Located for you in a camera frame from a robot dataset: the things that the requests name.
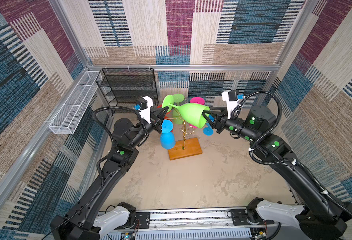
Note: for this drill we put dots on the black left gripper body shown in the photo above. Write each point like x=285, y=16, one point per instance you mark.
x=154, y=124

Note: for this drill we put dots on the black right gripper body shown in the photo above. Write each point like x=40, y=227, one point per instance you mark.
x=222, y=123

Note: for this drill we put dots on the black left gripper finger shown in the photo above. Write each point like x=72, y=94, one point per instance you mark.
x=159, y=113
x=166, y=128

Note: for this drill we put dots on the green wine glass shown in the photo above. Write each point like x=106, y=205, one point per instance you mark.
x=192, y=113
x=179, y=100

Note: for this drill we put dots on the blue wine glass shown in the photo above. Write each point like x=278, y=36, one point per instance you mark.
x=168, y=140
x=208, y=131

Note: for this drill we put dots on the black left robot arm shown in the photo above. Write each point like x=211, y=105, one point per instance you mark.
x=82, y=221

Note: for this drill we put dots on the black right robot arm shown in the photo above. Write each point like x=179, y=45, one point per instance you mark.
x=323, y=216

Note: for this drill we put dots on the pink wine glass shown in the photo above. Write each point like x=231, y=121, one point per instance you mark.
x=198, y=100

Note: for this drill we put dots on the wooden rack base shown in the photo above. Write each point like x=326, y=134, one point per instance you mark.
x=193, y=148

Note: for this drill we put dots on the black mesh shelf rack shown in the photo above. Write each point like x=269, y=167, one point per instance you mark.
x=122, y=87

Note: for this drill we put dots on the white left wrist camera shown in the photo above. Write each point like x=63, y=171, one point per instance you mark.
x=143, y=105

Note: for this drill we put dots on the gold wire glass rack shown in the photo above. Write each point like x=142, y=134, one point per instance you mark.
x=185, y=132

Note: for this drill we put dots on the white mesh wall basket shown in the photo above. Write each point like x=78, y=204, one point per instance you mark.
x=71, y=112

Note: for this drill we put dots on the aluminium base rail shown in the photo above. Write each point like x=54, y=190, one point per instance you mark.
x=183, y=224

